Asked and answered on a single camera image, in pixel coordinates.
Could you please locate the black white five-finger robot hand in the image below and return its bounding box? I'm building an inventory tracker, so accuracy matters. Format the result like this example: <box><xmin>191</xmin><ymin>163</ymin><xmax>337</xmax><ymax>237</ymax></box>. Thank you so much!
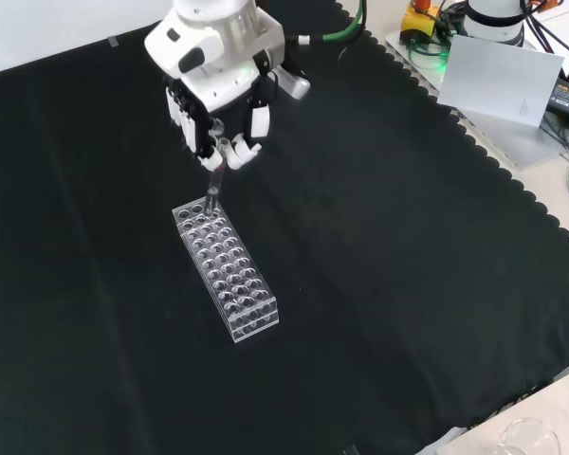
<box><xmin>143</xmin><ymin>8</ymin><xmax>312</xmax><ymax>173</ymax></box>

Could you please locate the clear glass test tube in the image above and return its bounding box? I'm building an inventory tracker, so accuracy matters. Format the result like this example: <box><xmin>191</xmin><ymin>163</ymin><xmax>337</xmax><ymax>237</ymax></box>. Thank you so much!
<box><xmin>207</xmin><ymin>136</ymin><xmax>229</xmax><ymax>217</ymax></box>

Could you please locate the clear plastic test tube rack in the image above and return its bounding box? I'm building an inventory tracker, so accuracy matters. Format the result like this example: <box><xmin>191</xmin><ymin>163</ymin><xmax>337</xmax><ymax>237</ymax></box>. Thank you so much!
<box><xmin>172</xmin><ymin>201</ymin><xmax>282</xmax><ymax>344</ymax></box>

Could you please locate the yellow stop button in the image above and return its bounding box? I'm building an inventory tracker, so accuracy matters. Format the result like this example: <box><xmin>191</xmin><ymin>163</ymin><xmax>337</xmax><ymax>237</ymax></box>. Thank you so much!
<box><xmin>400</xmin><ymin>0</ymin><xmax>445</xmax><ymax>42</ymax></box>

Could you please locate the black bench cloth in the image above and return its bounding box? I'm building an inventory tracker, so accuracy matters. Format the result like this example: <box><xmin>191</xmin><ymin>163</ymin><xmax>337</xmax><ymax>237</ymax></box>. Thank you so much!
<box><xmin>0</xmin><ymin>0</ymin><xmax>569</xmax><ymax>455</ymax></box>

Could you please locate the pale board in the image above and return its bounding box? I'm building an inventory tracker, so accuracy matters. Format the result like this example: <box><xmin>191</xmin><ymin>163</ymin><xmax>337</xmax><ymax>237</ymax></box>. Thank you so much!
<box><xmin>434</xmin><ymin>35</ymin><xmax>566</xmax><ymax>129</ymax></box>

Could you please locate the green cable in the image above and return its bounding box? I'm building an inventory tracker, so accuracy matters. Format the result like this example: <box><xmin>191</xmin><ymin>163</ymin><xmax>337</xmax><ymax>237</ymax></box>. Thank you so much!
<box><xmin>306</xmin><ymin>0</ymin><xmax>369</xmax><ymax>46</ymax></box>

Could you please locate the black cable bundle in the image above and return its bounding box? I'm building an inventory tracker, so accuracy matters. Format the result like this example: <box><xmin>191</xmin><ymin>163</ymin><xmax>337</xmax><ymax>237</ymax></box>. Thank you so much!
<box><xmin>519</xmin><ymin>0</ymin><xmax>569</xmax><ymax>82</ymax></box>

